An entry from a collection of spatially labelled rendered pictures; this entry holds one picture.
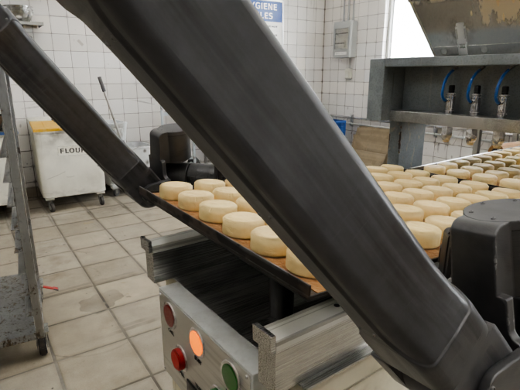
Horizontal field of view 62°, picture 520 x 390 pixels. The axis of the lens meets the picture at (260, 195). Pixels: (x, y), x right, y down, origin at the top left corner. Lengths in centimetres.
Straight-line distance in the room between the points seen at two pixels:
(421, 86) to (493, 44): 20
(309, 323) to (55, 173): 366
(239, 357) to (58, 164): 358
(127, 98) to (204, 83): 458
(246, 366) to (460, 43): 91
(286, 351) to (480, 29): 88
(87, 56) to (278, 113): 448
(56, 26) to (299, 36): 283
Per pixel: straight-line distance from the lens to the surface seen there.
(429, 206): 66
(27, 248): 186
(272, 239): 44
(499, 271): 34
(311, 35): 596
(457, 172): 109
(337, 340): 49
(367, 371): 54
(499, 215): 36
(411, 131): 134
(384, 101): 121
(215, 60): 18
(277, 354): 43
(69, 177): 403
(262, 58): 19
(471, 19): 114
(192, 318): 58
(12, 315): 219
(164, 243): 66
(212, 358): 56
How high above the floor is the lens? 114
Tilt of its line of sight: 16 degrees down
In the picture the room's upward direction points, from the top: straight up
